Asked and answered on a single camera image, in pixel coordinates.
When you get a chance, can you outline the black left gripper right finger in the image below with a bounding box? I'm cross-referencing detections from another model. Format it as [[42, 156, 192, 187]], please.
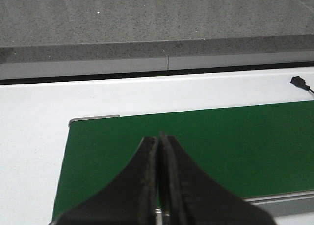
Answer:
[[158, 132, 275, 225]]

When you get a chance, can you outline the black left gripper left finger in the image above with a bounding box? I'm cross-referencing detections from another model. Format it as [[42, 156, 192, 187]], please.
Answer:
[[53, 137, 158, 225]]

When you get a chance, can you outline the green conveyor belt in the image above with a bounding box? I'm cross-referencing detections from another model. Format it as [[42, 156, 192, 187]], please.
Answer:
[[51, 100, 314, 222]]

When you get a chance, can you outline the small black connector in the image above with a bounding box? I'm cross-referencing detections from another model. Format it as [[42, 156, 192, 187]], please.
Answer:
[[290, 76, 314, 94]]

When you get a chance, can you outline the grey stone slab left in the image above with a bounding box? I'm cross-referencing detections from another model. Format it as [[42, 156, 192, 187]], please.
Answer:
[[0, 0, 314, 63]]

